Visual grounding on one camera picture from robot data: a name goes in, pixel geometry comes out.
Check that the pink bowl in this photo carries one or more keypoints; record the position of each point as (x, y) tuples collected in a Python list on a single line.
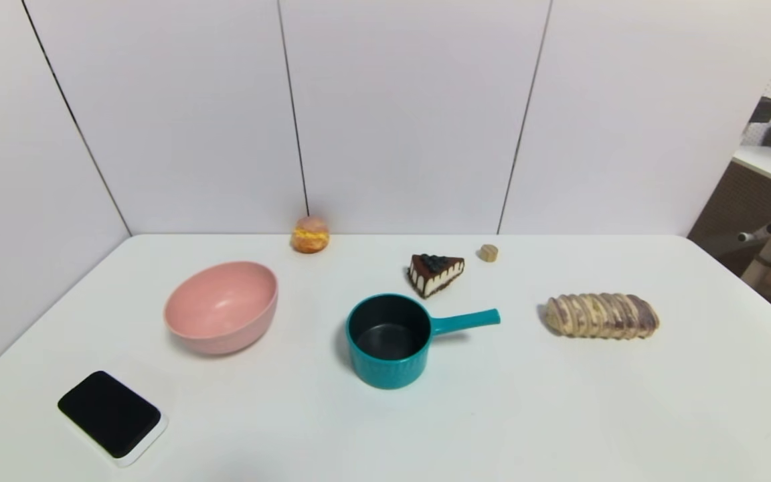
[(218, 311)]

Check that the brown perforated desk panel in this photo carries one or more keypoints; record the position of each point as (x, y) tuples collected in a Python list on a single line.
[(727, 214)]

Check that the orange cream puff toy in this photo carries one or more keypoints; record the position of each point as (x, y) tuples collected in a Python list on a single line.
[(310, 235)]

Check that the black pad on white base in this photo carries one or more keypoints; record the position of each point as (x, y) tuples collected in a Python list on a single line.
[(110, 414)]

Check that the striped bread loaf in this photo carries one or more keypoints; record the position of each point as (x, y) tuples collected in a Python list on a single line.
[(600, 316)]

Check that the grey monitor corner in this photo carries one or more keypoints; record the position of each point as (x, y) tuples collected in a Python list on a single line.
[(764, 109)]

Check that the small wooden cylinder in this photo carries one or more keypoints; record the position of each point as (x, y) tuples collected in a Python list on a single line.
[(488, 253)]

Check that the chocolate blueberry cake slice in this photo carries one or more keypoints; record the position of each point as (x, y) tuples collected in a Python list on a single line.
[(434, 276)]

